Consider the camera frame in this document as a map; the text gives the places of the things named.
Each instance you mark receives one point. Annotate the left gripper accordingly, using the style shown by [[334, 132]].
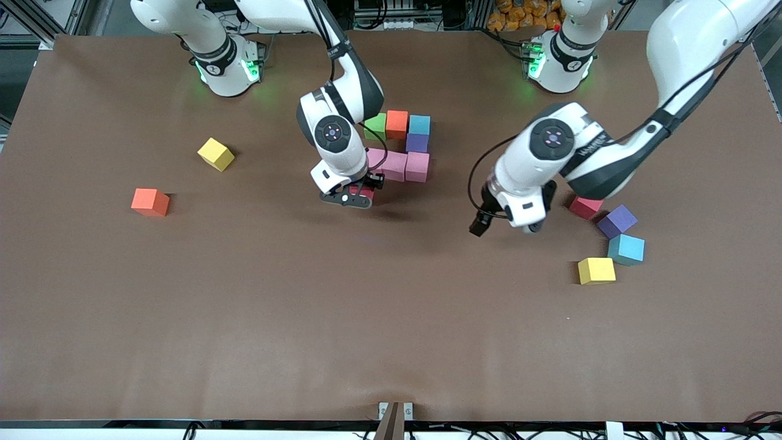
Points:
[[486, 209]]

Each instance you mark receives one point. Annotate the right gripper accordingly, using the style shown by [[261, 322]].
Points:
[[373, 181]]

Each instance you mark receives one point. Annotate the red foam cube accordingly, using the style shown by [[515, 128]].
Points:
[[584, 208], [365, 193]]

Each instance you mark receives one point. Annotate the pink foam cube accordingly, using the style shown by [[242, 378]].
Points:
[[396, 166], [417, 167], [374, 157]]

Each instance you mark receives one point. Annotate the green foam cube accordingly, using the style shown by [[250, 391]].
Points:
[[377, 127]]

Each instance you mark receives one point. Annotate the purple foam cube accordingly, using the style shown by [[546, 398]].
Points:
[[618, 222], [416, 143]]

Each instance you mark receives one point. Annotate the orange foam cube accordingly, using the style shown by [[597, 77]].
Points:
[[396, 124], [148, 201]]

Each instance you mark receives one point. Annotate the turquoise foam cube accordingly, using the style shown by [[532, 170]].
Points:
[[419, 124], [626, 249]]

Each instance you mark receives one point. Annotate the yellow foam cube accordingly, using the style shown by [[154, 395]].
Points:
[[215, 154], [597, 271]]

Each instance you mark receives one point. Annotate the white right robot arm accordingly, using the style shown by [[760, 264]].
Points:
[[333, 131]]

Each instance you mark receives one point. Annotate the equipment rack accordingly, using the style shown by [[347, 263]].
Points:
[[385, 12]]

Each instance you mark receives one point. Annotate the pile of orange objects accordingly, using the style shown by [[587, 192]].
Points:
[[516, 15]]

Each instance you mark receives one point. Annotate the brown pole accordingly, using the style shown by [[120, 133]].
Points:
[[392, 428]]

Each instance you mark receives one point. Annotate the small white box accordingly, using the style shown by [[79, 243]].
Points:
[[614, 431]]

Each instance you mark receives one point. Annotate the silver metal bracket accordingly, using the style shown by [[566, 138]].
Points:
[[383, 411]]

